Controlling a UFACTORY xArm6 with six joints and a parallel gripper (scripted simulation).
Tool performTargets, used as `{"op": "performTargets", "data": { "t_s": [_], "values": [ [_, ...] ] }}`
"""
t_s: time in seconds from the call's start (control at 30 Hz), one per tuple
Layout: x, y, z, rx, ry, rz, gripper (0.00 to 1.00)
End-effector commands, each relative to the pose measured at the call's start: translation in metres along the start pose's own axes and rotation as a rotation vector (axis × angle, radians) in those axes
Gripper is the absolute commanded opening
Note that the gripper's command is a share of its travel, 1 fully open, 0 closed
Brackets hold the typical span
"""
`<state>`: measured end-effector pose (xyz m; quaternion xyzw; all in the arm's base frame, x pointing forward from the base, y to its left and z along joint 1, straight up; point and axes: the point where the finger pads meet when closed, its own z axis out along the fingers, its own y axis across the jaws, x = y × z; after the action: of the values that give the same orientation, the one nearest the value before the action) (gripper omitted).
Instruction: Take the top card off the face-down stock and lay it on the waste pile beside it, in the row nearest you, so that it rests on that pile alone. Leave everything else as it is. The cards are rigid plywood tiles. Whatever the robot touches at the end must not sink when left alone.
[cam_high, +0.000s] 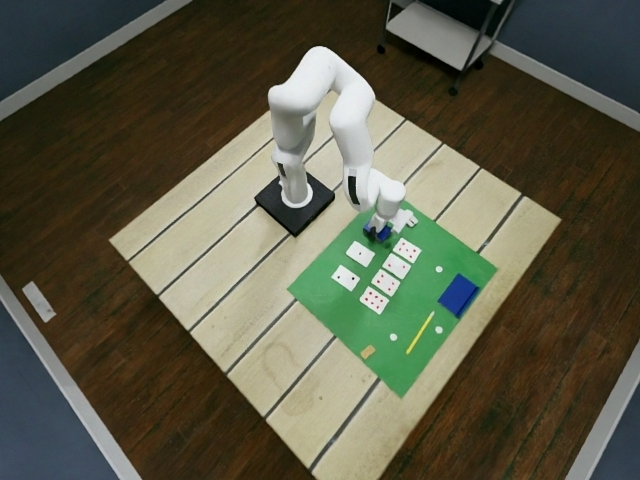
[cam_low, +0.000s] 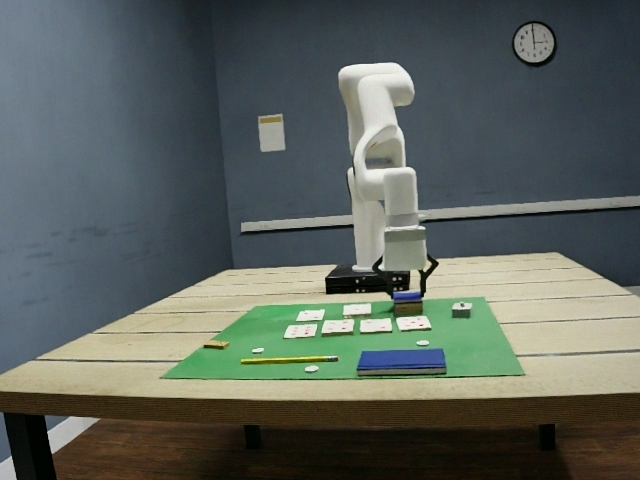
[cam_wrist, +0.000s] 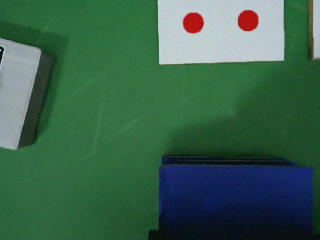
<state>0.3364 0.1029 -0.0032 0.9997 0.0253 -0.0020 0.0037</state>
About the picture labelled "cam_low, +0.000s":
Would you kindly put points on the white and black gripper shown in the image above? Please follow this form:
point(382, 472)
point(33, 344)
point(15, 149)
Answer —
point(404, 256)

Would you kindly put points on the yellow pencil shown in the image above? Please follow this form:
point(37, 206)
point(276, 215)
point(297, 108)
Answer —
point(290, 360)

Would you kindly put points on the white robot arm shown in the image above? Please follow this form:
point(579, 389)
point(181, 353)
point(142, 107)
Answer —
point(371, 121)

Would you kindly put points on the white playing card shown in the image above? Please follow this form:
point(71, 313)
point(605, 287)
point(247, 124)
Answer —
point(413, 323)
point(379, 325)
point(301, 331)
point(306, 316)
point(340, 326)
point(357, 310)

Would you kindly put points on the green felt mat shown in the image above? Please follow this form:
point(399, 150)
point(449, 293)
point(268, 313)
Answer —
point(473, 347)

